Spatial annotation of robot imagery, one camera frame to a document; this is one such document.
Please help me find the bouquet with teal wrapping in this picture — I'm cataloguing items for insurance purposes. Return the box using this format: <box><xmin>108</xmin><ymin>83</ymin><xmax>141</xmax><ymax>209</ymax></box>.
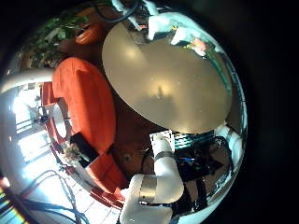
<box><xmin>186</xmin><ymin>36</ymin><xmax>208</xmax><ymax>58</ymax></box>

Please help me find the orange round chair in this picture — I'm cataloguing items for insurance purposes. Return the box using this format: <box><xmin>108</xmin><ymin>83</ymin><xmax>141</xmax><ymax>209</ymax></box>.
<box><xmin>74</xmin><ymin>22</ymin><xmax>107</xmax><ymax>47</ymax></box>

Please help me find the orange sofa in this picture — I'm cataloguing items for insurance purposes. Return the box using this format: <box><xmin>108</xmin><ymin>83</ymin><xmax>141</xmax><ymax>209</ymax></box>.
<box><xmin>50</xmin><ymin>57</ymin><xmax>118</xmax><ymax>154</ymax></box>

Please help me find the green leafy plant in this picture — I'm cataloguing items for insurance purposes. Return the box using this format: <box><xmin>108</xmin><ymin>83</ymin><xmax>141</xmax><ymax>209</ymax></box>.
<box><xmin>28</xmin><ymin>15</ymin><xmax>88</xmax><ymax>67</ymax></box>

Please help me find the black box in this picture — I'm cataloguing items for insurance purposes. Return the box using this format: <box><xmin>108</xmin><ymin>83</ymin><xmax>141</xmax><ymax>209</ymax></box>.
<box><xmin>69</xmin><ymin>132</ymin><xmax>101</xmax><ymax>169</ymax></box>

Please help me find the teal metal table frame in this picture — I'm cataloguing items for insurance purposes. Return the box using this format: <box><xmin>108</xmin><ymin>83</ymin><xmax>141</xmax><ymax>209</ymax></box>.
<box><xmin>173</xmin><ymin>130</ymin><xmax>217</xmax><ymax>151</ymax></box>

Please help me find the black floor cable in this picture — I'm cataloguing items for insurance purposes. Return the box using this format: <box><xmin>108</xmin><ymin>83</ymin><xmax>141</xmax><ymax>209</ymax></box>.
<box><xmin>18</xmin><ymin>169</ymin><xmax>92</xmax><ymax>224</ymax></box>

